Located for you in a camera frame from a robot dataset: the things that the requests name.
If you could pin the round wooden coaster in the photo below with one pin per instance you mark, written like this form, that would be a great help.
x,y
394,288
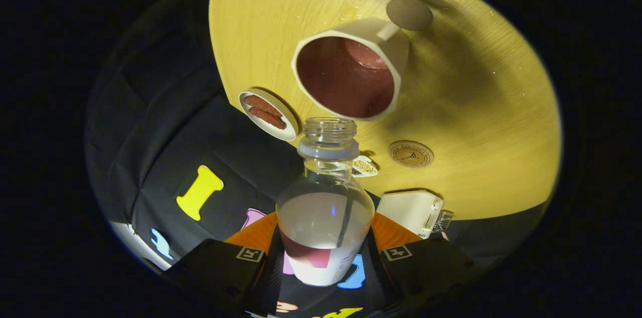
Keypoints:
x,y
411,154

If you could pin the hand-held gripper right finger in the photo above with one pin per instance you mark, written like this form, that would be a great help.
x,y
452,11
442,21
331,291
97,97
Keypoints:
x,y
426,268

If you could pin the brown sausage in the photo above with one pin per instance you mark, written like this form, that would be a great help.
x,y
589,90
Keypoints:
x,y
268,118
262,105

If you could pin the wooden table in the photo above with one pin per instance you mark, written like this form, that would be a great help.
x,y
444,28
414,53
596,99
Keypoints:
x,y
476,107

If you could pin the clear juice bottle pink label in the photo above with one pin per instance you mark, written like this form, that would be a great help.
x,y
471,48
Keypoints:
x,y
326,222

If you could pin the cream toaster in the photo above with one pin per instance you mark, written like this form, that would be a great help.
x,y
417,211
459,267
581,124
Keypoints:
x,y
406,210

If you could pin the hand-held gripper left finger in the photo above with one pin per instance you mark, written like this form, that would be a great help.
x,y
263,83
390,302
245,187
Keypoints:
x,y
215,268

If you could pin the small glass jar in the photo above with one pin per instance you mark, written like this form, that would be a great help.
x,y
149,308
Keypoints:
x,y
443,221

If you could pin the round white plate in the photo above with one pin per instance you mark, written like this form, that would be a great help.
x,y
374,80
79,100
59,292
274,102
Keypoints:
x,y
288,127

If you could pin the white divided bean dish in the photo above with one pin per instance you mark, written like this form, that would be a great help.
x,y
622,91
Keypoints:
x,y
366,166

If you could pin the black backdrop cloth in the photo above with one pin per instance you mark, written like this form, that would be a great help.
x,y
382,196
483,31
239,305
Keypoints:
x,y
150,157

